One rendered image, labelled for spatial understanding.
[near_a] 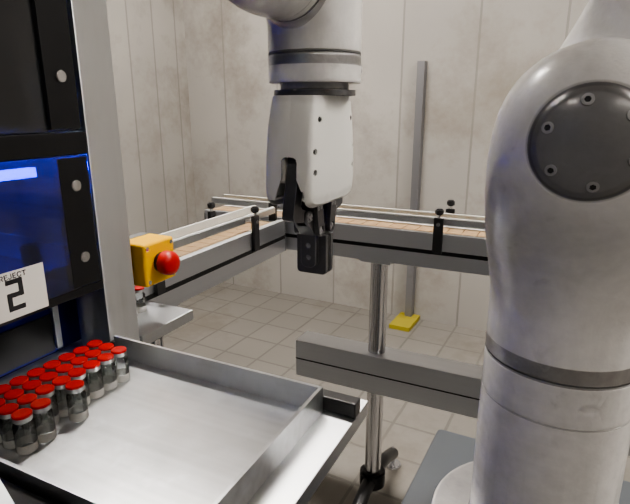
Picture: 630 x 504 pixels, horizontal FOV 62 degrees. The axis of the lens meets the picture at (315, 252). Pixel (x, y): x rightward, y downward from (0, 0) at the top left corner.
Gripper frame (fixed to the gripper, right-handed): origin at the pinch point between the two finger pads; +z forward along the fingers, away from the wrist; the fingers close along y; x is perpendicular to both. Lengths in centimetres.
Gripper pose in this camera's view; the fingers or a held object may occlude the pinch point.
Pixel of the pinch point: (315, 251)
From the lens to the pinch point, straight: 52.2
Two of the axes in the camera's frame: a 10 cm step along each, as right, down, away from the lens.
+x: 8.9, 1.2, -4.4
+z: 0.0, 9.6, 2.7
